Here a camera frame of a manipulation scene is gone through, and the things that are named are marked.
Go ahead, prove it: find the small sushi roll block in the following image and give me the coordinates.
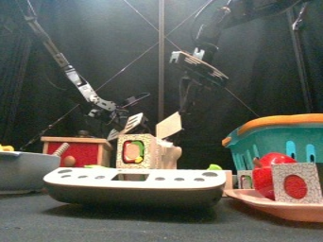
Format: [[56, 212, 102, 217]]
[[237, 169, 255, 190]]

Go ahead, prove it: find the teal basket with orange rim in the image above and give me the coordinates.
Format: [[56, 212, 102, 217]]
[[221, 112, 323, 173]]

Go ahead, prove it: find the red toy apple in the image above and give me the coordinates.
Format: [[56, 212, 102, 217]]
[[251, 152, 298, 201]]

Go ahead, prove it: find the dark frame pole with hook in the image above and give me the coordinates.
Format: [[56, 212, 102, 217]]
[[286, 0, 314, 114]]

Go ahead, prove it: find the toy cleaver with black handle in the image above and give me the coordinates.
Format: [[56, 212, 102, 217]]
[[154, 107, 188, 141]]

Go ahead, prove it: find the sushi roll block green filling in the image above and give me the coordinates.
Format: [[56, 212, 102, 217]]
[[115, 133, 158, 170]]

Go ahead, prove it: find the wooden toy stove red front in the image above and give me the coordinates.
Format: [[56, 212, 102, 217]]
[[39, 130, 115, 168]]

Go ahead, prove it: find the grey toy pot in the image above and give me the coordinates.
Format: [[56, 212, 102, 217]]
[[0, 142, 72, 193]]

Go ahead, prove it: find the pink toy plate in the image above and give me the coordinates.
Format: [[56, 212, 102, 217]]
[[225, 188, 323, 224]]

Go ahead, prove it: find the sushi roll block red filling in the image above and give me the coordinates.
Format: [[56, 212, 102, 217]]
[[270, 162, 323, 205]]

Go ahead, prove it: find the wooden toy knife holder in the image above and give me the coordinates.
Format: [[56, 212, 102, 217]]
[[155, 138, 183, 170]]

